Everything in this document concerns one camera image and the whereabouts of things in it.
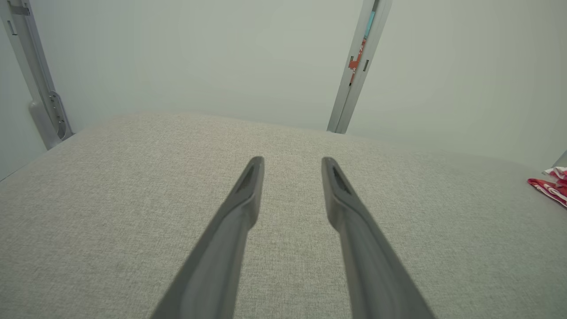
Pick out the red white striped jersey shirt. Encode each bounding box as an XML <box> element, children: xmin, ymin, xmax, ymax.
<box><xmin>527</xmin><ymin>166</ymin><xmax>567</xmax><ymax>208</ymax></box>

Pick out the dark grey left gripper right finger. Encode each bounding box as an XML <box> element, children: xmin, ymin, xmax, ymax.
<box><xmin>322</xmin><ymin>157</ymin><xmax>437</xmax><ymax>319</ymax></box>

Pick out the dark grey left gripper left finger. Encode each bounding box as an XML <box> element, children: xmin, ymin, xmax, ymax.
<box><xmin>151</xmin><ymin>156</ymin><xmax>265</xmax><ymax>319</ymax></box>

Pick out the grey partition post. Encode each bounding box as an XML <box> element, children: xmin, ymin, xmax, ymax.
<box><xmin>327</xmin><ymin>0</ymin><xmax>392</xmax><ymax>134</ymax></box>
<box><xmin>0</xmin><ymin>0</ymin><xmax>74</xmax><ymax>150</ymax></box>

